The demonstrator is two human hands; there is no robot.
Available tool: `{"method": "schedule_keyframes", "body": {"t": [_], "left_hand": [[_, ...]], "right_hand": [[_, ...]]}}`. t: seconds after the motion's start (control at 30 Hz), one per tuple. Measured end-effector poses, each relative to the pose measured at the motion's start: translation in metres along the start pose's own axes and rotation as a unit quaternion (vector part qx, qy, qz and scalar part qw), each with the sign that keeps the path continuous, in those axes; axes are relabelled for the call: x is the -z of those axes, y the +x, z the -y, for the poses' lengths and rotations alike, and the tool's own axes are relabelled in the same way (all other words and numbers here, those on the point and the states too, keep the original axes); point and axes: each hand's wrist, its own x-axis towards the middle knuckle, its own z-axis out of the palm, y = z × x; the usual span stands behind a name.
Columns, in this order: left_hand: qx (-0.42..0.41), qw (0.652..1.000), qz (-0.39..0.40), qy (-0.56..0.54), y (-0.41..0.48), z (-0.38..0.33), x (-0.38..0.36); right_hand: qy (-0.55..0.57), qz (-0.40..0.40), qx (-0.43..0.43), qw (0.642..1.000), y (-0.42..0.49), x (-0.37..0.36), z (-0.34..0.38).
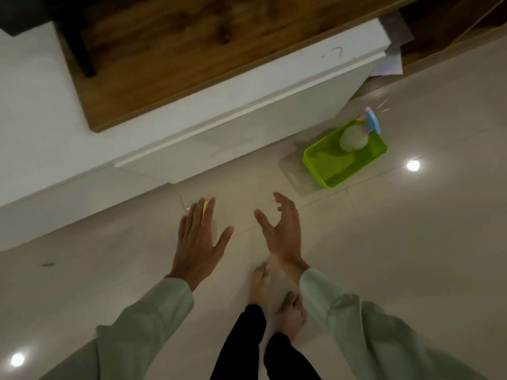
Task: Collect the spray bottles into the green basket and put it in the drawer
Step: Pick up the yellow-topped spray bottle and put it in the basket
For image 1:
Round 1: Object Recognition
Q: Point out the person's right forearm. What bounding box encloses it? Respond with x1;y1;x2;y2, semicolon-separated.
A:
299;268;488;380

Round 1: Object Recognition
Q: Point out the dark television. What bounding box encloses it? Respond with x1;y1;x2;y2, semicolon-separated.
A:
0;0;84;36

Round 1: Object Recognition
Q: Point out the green plastic basket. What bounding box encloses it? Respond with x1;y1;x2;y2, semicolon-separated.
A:
302;116;388;189

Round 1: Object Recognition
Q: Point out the person's left leg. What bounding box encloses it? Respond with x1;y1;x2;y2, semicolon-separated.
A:
210;263;275;380

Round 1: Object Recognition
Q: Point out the person's right hand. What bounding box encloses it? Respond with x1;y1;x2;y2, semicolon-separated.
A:
253;192;311;286

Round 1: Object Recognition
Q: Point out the black stand leg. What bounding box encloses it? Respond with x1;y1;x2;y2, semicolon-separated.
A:
51;11;96;78

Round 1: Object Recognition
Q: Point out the person's left hand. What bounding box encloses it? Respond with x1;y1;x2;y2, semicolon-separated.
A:
168;196;234;292

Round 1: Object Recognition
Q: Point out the white cabinet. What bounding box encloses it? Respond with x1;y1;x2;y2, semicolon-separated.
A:
0;17;393;252

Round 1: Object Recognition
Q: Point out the person's leg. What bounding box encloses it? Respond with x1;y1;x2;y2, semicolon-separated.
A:
210;263;275;380
263;290;322;380

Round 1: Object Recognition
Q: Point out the low wooden platform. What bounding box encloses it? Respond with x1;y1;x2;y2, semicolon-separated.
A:
348;0;507;99

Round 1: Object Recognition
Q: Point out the person's right leg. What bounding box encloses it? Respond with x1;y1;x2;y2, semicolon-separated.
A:
263;290;322;380

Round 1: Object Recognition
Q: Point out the yellow trigger spray bottle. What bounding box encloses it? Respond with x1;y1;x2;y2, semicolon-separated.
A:
185;199;222;250

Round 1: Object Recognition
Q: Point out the blue pink trigger spray bottle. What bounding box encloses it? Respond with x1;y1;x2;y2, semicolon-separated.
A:
339;106;382;153

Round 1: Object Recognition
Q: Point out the wooden cabinet top panel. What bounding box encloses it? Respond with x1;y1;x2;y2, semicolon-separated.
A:
59;0;428;133

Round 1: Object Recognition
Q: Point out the person's left forearm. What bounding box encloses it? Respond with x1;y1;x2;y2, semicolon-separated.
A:
39;277;195;380

